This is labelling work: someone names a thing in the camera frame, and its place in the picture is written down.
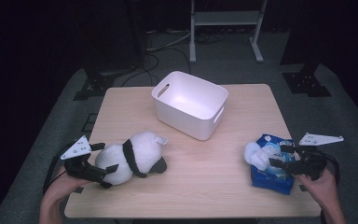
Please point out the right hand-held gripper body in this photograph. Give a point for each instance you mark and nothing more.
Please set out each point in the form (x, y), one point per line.
(310, 165)

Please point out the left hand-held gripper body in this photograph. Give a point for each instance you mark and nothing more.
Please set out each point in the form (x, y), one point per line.
(76, 148)

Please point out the blue wet wipe pack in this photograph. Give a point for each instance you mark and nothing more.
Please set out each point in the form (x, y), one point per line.
(270, 182)

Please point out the panda plush toy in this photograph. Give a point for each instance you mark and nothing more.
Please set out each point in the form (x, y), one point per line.
(143, 152)

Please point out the white plastic bin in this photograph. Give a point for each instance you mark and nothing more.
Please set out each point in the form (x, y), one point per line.
(186, 102)

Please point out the person's right hand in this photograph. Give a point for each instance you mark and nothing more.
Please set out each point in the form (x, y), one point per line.
(321, 189)

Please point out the person's left hand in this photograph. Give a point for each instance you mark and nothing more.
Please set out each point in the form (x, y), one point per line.
(59, 186)

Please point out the black stand base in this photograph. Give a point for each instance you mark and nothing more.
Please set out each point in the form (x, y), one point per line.
(306, 82)
(94, 84)

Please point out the white metal stand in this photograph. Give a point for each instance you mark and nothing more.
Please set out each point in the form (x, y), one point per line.
(227, 18)

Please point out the black floor frame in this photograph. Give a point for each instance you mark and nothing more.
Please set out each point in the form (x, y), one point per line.
(85, 127)

